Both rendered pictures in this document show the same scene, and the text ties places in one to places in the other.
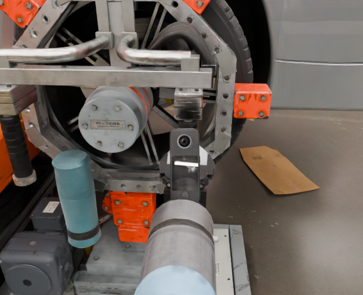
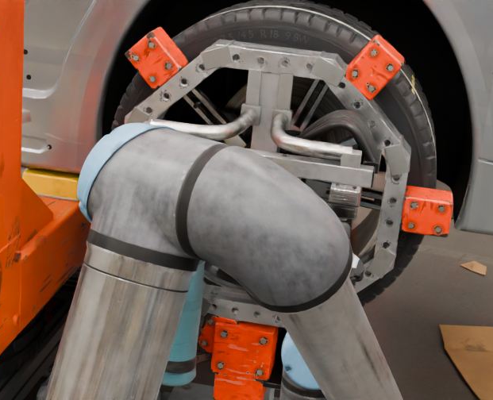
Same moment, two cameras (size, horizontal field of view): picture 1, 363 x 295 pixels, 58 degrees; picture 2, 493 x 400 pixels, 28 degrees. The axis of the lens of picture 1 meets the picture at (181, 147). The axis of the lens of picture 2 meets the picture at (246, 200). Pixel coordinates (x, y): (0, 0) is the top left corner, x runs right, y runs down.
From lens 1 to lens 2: 1.07 m
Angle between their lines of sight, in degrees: 10
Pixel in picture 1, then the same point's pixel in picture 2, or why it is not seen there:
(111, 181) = (221, 301)
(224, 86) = (391, 187)
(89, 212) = (190, 333)
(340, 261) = not seen: outside the picture
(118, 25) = (270, 99)
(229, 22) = (408, 109)
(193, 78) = (352, 175)
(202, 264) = not seen: hidden behind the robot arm
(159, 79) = (316, 171)
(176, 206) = not seen: hidden behind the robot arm
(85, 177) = (198, 282)
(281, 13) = (488, 98)
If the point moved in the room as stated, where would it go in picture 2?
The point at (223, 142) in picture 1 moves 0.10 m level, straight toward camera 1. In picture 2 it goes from (383, 262) to (377, 282)
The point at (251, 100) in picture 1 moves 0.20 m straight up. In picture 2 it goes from (425, 210) to (443, 105)
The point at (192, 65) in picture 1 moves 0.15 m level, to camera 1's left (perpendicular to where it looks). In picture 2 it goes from (352, 162) to (262, 151)
